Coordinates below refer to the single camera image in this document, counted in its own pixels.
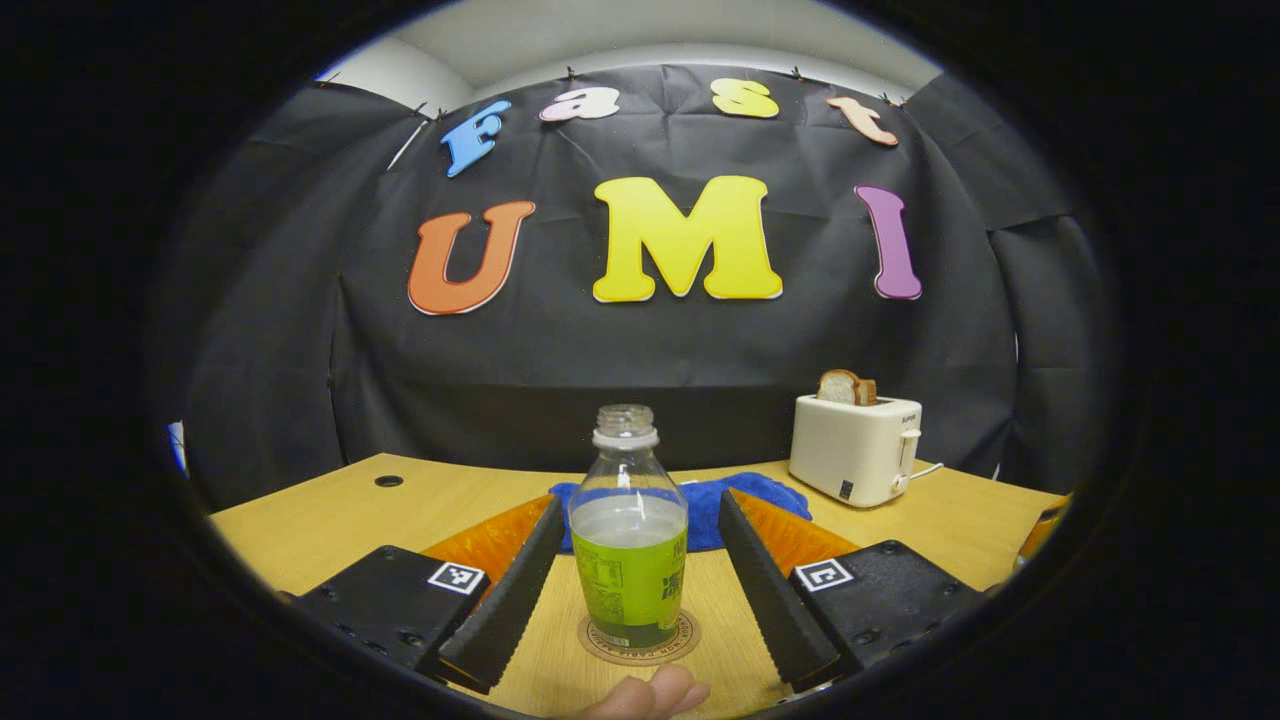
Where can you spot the black backdrop cloth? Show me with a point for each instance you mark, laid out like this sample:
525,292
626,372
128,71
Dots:
600,350

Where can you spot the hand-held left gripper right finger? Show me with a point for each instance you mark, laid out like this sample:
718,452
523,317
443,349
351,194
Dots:
765,590

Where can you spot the computer monitor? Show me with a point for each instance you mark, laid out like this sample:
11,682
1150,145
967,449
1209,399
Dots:
177,447

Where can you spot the bread slice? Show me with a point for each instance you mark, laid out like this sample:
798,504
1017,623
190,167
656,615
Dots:
843,387

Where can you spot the round wooden coaster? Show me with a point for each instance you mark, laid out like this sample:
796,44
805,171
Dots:
685,640

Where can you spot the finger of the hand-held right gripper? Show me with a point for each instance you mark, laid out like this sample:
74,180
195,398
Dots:
1040,530

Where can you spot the blue towel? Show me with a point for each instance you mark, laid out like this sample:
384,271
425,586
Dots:
705,510

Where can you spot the clear water bottle green label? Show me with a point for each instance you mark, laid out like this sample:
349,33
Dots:
628,580

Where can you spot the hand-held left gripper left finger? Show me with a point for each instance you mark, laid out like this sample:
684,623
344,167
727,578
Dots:
510,600

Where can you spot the white toaster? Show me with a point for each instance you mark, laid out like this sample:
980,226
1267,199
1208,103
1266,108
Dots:
850,450

